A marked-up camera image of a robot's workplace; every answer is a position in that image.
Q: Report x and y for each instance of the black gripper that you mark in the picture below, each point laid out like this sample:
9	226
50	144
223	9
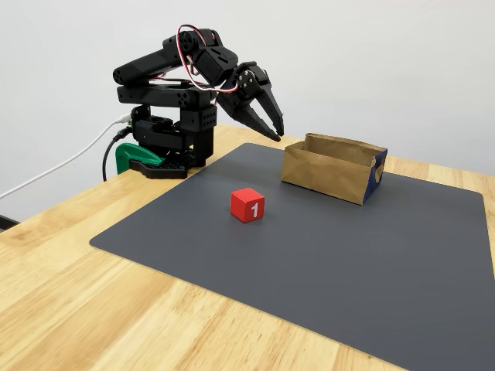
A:
243	101

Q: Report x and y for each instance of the red cube with white print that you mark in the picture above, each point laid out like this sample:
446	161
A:
247	205

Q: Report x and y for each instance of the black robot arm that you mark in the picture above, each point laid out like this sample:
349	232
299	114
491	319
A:
154	63

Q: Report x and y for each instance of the brown paper box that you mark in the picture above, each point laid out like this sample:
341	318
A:
325	174

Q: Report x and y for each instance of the green table clamp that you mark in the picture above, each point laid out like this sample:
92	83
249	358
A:
125	154

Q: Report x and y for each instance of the grey mat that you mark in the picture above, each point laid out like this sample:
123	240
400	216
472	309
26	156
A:
309	270

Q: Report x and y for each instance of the dark object behind table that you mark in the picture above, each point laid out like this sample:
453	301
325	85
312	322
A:
7	222

